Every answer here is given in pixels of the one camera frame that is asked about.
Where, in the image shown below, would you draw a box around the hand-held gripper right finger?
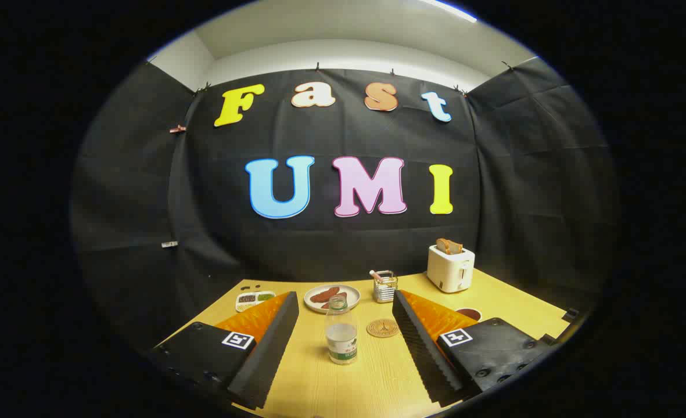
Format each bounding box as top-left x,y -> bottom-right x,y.
392,290 -> 554,408

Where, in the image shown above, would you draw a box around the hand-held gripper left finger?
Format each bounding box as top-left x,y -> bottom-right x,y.
148,291 -> 300,410

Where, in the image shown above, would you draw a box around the round cork coaster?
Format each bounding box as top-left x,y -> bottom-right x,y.
367,318 -> 400,338

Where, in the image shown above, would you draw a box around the clear plastic juice bottle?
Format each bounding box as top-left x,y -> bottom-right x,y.
325,295 -> 359,365

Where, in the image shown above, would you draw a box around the white divided dish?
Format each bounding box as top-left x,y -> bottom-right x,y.
236,290 -> 276,313

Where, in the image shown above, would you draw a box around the round white plate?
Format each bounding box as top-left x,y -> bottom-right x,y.
304,284 -> 361,315

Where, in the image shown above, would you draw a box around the reddish brown meat slices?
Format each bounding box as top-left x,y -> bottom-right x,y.
310,286 -> 348,309

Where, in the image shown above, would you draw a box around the wooden table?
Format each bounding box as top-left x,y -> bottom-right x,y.
157,268 -> 573,418

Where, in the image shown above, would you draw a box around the white toaster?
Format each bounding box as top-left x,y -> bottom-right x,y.
427,244 -> 476,293

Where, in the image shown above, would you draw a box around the black backdrop cloth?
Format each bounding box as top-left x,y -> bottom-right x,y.
70,57 -> 619,349

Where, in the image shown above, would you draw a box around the wire mesh holder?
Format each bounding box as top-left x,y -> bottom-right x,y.
373,271 -> 398,304

